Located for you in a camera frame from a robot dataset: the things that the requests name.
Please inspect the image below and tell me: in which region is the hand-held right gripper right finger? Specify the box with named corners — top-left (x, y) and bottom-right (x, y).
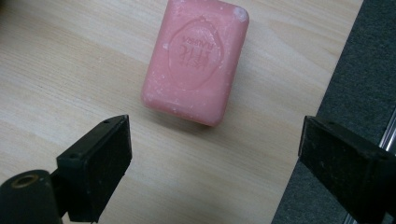
top-left (297, 115), bottom-right (396, 224)

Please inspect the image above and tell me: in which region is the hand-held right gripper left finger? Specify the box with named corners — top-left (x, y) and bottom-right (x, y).
top-left (49, 114), bottom-right (134, 224)

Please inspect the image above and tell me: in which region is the pink soap bar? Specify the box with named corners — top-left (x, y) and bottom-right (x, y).
top-left (140, 0), bottom-right (250, 128)

